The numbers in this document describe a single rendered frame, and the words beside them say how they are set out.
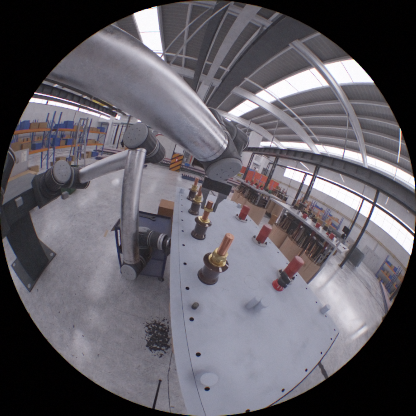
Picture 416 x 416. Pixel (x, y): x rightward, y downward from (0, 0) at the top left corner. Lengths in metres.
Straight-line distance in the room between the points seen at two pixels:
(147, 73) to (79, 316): 2.04
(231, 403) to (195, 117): 0.63
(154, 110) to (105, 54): 0.11
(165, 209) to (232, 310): 1.67
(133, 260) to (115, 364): 1.41
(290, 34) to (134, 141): 3.19
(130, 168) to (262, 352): 0.88
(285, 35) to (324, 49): 6.36
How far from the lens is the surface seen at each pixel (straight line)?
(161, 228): 1.51
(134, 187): 0.65
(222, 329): 0.44
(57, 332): 2.13
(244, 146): 0.58
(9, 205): 1.55
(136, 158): 0.66
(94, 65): 0.19
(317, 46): 9.48
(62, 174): 1.21
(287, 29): 3.26
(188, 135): 0.24
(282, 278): 0.65
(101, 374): 1.90
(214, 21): 5.93
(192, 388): 0.41
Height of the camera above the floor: 1.75
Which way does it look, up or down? 21 degrees down
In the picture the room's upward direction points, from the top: 20 degrees clockwise
